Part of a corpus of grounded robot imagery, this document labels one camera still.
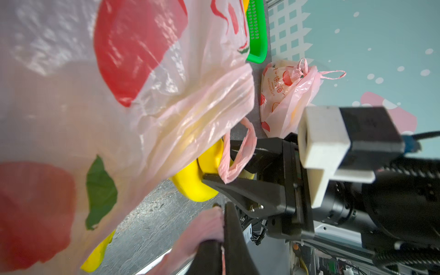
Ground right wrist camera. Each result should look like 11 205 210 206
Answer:
298 106 421 209

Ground green plastic basket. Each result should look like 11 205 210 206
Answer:
246 0 268 64

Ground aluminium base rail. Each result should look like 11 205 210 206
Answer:
137 219 440 275

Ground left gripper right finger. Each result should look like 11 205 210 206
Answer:
223 202 260 275

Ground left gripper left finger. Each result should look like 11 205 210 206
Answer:
186 240 223 275

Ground pink plastic bag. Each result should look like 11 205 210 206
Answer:
259 58 346 138
1 1 254 275

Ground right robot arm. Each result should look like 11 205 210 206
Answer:
202 134 440 275

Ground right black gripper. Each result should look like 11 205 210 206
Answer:
202 133 315 239

